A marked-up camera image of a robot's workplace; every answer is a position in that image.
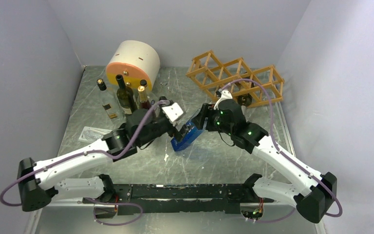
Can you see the clear plastic packet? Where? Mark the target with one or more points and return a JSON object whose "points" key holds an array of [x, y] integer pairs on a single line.
{"points": [[91, 134]]}

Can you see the clear bottle black cap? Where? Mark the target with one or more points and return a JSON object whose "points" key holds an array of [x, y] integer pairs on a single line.
{"points": [[108, 100]]}

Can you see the wooden wine rack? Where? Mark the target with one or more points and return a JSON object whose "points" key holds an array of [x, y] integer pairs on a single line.
{"points": [[211, 74]]}

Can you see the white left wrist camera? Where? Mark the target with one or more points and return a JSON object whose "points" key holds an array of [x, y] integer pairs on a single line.
{"points": [[173, 112]]}

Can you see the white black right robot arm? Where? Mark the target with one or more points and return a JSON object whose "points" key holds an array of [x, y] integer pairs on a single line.
{"points": [[309, 191]]}

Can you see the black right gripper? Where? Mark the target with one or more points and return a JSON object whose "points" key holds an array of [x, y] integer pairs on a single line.
{"points": [[207, 110]]}

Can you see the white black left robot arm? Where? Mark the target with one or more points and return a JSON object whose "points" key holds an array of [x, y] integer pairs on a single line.
{"points": [[41, 182]]}

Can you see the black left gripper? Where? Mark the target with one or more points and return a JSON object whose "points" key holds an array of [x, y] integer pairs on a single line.
{"points": [[178, 134]]}

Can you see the blue labelled clear bottle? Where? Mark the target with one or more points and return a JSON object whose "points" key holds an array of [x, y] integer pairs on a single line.
{"points": [[189, 133]]}

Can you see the white orange yellow bread box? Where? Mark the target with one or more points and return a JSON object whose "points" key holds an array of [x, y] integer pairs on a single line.
{"points": [[135, 61]]}

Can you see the dark bottle gold foil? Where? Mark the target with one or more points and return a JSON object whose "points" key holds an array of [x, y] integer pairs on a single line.
{"points": [[144, 101]]}

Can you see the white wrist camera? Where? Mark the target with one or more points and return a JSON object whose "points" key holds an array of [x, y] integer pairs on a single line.
{"points": [[224, 95], [173, 112]]}

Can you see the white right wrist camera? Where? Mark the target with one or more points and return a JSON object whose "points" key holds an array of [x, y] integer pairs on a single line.
{"points": [[224, 95]]}

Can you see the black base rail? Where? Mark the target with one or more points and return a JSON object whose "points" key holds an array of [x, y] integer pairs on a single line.
{"points": [[154, 198]]}

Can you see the dark green wine bottle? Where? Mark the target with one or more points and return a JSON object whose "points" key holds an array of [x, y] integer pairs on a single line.
{"points": [[125, 96]]}

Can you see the aluminium frame rail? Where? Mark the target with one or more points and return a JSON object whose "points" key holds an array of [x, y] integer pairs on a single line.
{"points": [[77, 216]]}

